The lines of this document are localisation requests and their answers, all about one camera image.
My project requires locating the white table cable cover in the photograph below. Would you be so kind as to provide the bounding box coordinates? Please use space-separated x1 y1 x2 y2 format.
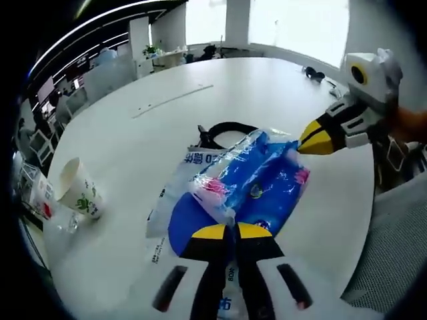
131 84 214 119

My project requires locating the blue tissue packet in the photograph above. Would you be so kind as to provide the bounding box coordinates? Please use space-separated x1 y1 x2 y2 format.
188 128 311 231

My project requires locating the black cable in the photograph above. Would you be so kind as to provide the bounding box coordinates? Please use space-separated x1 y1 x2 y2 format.
197 121 260 151

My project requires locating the grey mesh chair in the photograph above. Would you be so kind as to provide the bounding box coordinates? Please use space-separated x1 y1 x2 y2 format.
340 173 427 316

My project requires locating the frosted partition panel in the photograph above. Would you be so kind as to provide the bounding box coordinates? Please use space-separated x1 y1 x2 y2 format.
83 61 137 101

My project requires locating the white office chair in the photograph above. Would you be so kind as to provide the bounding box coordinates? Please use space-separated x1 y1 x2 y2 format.
29 128 57 165

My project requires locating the black headset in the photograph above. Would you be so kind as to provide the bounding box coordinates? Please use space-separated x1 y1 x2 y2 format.
305 65 326 84

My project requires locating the green print paper cup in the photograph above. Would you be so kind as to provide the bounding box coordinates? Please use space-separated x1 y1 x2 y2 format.
55 157 103 221

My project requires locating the person's right hand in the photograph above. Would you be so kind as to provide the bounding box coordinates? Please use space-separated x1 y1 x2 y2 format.
388 105 427 143

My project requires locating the clear bag with blue pad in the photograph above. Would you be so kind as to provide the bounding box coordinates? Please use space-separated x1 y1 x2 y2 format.
145 146 244 320

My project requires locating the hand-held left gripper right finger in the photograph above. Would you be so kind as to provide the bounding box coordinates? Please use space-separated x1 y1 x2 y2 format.
235 222 346 320

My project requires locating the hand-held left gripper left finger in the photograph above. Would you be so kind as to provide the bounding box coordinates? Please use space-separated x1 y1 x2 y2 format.
133 223 234 320

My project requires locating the clear plastic water bottle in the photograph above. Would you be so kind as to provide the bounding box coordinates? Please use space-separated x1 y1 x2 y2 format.
31 173 84 234

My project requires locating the pink monitor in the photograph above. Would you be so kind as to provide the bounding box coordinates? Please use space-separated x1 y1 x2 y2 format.
36 78 57 101

